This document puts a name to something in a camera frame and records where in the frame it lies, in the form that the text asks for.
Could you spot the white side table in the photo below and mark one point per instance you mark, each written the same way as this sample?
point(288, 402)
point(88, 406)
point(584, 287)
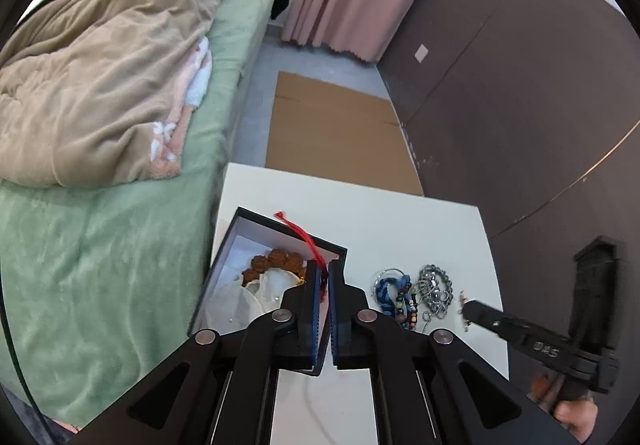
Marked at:
point(400, 235)

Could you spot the white wall socket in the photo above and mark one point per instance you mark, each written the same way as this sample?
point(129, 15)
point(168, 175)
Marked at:
point(422, 53)

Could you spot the black jewelry box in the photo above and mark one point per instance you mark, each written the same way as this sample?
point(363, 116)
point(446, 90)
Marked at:
point(260, 232)

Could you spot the person's right hand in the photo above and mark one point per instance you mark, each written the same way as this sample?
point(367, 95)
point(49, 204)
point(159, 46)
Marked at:
point(575, 420)

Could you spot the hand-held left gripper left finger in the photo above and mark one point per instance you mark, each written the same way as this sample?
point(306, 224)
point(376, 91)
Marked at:
point(315, 320)

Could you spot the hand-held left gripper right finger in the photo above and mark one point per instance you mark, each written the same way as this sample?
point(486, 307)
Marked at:
point(334, 325)

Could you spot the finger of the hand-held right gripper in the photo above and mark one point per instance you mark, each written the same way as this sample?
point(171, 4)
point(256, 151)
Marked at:
point(492, 320)

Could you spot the bed with green sheet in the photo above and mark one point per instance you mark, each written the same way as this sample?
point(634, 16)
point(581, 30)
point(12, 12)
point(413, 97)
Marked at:
point(100, 275)

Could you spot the flat cardboard sheet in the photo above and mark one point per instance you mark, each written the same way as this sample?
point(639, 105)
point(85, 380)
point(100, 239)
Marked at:
point(330, 135)

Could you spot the pink floral cloth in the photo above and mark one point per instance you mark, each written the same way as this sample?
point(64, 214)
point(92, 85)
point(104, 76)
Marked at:
point(172, 145)

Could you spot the white cloth pouch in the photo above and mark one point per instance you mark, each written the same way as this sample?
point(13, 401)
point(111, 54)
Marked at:
point(235, 300)

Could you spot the beige blanket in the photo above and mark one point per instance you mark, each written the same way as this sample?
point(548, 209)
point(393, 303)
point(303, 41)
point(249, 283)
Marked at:
point(100, 75)

